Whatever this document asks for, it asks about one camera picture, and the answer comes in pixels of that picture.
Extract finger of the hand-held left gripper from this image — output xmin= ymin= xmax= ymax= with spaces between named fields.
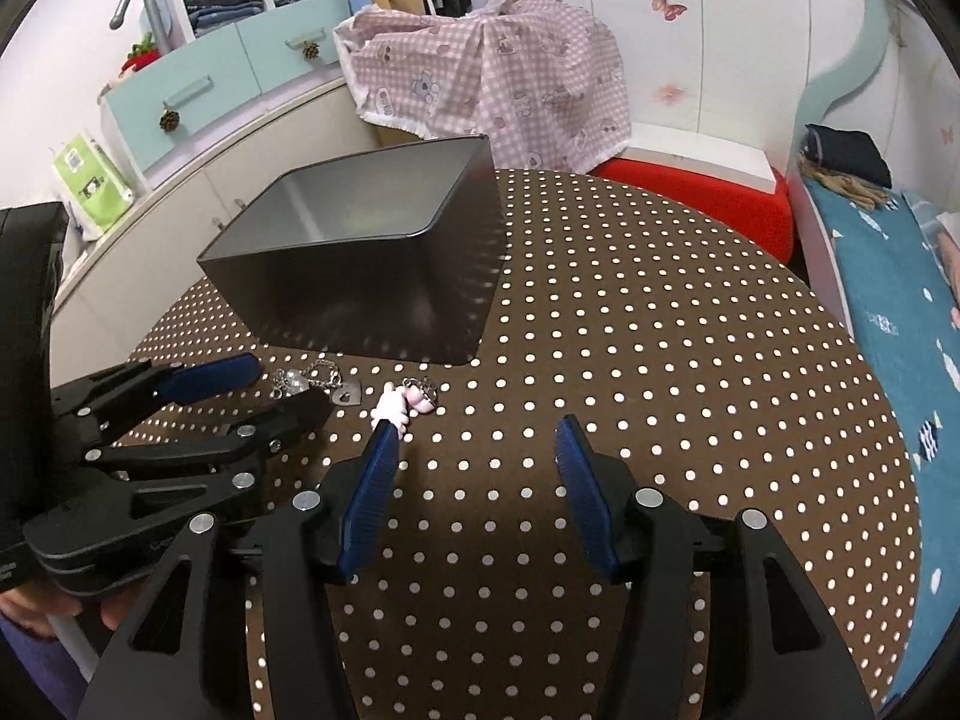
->
xmin=51 ymin=352 xmax=262 ymax=437
xmin=22 ymin=390 xmax=335 ymax=598

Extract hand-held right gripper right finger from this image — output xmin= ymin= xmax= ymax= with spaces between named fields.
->
xmin=553 ymin=414 xmax=875 ymax=720

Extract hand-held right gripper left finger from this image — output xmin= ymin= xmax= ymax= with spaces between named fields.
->
xmin=75 ymin=420 xmax=402 ymax=720

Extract pink charm keychain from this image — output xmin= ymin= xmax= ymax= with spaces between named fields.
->
xmin=370 ymin=379 xmax=440 ymax=433

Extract silver heart chain bracelet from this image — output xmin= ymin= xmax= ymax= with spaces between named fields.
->
xmin=271 ymin=358 xmax=366 ymax=410

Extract black metal box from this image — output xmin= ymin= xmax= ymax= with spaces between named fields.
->
xmin=196 ymin=133 xmax=511 ymax=367

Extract person's left forearm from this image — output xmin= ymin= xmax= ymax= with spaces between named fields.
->
xmin=0 ymin=619 xmax=87 ymax=720

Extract person's left hand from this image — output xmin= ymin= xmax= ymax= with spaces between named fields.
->
xmin=0 ymin=583 xmax=145 ymax=640

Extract brown polka dot tablecloth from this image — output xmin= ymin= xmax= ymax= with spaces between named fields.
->
xmin=124 ymin=165 xmax=923 ymax=720

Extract green paper bag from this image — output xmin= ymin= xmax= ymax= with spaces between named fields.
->
xmin=51 ymin=131 xmax=137 ymax=241

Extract beige low cabinet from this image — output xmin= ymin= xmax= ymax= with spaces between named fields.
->
xmin=51 ymin=79 xmax=385 ymax=362

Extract red strawberry plush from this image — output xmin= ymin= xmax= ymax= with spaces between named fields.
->
xmin=122 ymin=34 xmax=163 ymax=74

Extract teal drawer unit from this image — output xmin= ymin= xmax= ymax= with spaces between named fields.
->
xmin=100 ymin=0 xmax=355 ymax=175

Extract red stool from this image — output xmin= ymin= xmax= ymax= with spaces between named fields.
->
xmin=592 ymin=154 xmax=794 ymax=265

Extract white flat box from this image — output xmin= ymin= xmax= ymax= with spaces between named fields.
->
xmin=626 ymin=124 xmax=778 ymax=193

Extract blue patterned bed sheet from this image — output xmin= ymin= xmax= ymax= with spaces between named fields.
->
xmin=806 ymin=180 xmax=960 ymax=707

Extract brown scarf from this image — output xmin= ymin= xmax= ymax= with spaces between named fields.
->
xmin=801 ymin=156 xmax=899 ymax=212

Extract pink checked cloth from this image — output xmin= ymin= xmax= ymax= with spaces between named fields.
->
xmin=332 ymin=0 xmax=632 ymax=172

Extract pink green plush pillow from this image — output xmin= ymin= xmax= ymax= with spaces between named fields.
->
xmin=932 ymin=211 xmax=960 ymax=320

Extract dark folded clothes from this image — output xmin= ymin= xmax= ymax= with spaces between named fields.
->
xmin=806 ymin=124 xmax=894 ymax=188

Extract pale green wardrobe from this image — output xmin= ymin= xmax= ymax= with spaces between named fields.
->
xmin=487 ymin=0 xmax=886 ymax=166

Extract teal bunk bed frame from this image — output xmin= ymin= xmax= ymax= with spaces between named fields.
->
xmin=780 ymin=0 xmax=960 ymax=368

